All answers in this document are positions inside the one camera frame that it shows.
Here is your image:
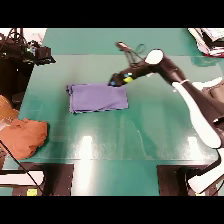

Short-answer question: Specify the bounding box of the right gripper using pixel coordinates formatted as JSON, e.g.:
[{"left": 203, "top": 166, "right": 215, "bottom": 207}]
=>
[{"left": 108, "top": 69, "right": 137, "bottom": 88}]

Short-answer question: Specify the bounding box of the purple garment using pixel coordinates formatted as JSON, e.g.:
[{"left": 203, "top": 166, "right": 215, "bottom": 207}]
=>
[{"left": 66, "top": 82, "right": 130, "bottom": 115}]

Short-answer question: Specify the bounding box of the orange garment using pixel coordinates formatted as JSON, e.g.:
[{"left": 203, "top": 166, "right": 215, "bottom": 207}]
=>
[{"left": 0, "top": 117, "right": 50, "bottom": 161}]

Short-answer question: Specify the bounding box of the brown garment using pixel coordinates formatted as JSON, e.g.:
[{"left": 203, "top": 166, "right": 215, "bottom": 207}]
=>
[{"left": 0, "top": 94, "right": 20, "bottom": 123}]

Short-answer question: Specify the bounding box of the black cable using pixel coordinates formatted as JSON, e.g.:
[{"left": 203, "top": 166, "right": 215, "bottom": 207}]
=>
[{"left": 0, "top": 139, "right": 45, "bottom": 196}]

